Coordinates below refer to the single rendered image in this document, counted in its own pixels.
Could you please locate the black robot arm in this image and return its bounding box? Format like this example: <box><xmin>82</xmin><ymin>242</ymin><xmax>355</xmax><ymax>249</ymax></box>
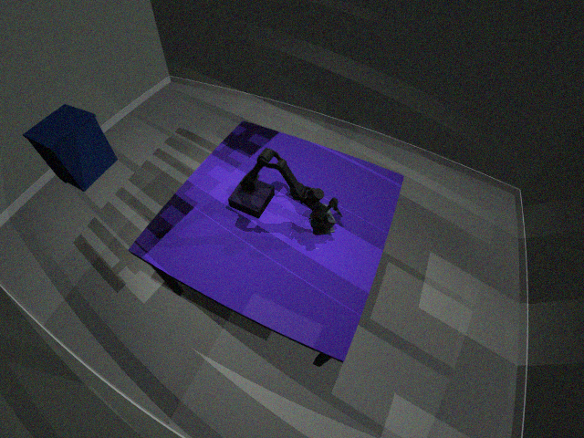
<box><xmin>240</xmin><ymin>148</ymin><xmax>327</xmax><ymax>221</ymax></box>

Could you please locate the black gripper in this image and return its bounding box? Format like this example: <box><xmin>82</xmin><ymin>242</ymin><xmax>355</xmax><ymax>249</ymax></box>
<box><xmin>310</xmin><ymin>197</ymin><xmax>342</xmax><ymax>229</ymax></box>

